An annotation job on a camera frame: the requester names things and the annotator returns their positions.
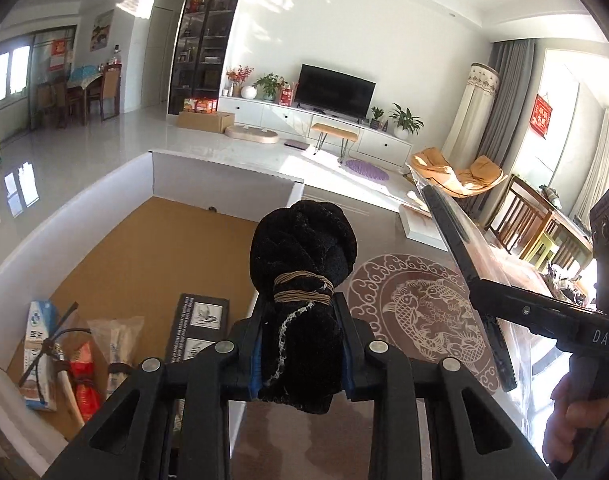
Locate packaged pink item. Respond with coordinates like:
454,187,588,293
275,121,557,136
411,169,518,392

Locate person right hand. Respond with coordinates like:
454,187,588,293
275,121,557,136
542,373,609,464

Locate red snack packet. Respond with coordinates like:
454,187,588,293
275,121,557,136
69,341,102,422

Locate clear wrapped packet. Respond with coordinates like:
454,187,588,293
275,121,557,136
88,316,145,399

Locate black picture card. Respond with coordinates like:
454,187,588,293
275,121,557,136
164,294,230,363

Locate wooden dining chair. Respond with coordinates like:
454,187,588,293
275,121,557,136
487,174,554,259

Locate toothpaste box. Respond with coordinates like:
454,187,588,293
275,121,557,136
18,300,57,412

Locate orange lounge chair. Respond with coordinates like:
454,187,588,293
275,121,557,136
407,148,507,198

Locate white flat gift box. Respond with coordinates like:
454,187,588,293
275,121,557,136
399,204,449,252

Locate white storage box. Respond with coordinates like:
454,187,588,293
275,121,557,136
0,152,304,477

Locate white standing air conditioner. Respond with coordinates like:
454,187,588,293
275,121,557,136
442,63,501,169

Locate purple floor mat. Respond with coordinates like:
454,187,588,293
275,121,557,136
344,159,389,182

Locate green potted plant right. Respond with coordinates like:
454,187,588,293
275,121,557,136
389,103,425,140

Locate green potted plant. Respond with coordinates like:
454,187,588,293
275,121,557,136
389,103,425,140
254,73,287,102

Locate grey curtain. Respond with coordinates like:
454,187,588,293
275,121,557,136
478,39,536,167

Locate white tv cabinet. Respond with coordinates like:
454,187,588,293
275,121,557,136
218,96,413,169

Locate small dark potted plant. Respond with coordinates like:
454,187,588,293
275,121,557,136
369,106,385,130

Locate cardboard box on floor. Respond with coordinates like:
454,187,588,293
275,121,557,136
176,112,235,133

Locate small wooden stool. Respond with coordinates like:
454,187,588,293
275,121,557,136
311,122,359,165

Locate black flat television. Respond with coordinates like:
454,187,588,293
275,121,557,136
294,64,376,119

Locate red flower vase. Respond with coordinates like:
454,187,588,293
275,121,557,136
226,65,254,96

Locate green potted plant left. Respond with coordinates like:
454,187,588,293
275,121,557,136
254,73,287,102

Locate black glass display cabinet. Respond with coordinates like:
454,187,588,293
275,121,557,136
168,0,238,115

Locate red wall decoration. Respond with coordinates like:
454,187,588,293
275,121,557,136
529,94,553,138

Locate framed wall painting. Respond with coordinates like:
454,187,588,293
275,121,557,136
90,10,114,52

